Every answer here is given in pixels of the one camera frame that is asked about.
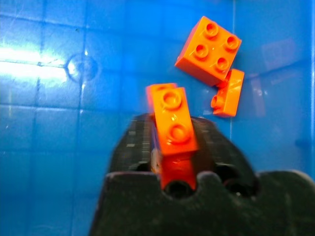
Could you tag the orange two-stud toy brick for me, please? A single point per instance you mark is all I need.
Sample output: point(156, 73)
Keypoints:
point(173, 123)

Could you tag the orange thin toy brick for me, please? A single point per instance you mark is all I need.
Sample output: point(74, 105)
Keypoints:
point(230, 94)

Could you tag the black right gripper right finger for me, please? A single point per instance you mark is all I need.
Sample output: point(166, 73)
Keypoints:
point(221, 152)

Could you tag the orange four-stud toy brick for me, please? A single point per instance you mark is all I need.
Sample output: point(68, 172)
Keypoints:
point(209, 51)

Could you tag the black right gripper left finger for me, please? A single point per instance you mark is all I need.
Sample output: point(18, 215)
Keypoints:
point(134, 145)

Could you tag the blue plastic bin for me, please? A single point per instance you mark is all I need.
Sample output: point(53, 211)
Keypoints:
point(61, 98)

